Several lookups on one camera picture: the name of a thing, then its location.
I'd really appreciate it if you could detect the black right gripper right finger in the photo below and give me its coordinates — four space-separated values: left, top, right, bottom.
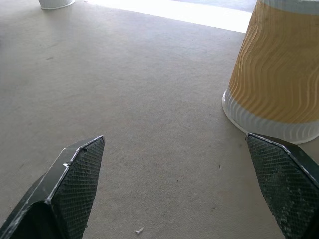
245 132 319 239

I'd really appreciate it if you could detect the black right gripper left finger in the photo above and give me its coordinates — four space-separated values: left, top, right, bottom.
0 135 106 239

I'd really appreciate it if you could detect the yellow and white paper cup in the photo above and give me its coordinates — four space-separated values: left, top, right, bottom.
38 0 76 10
221 0 319 144

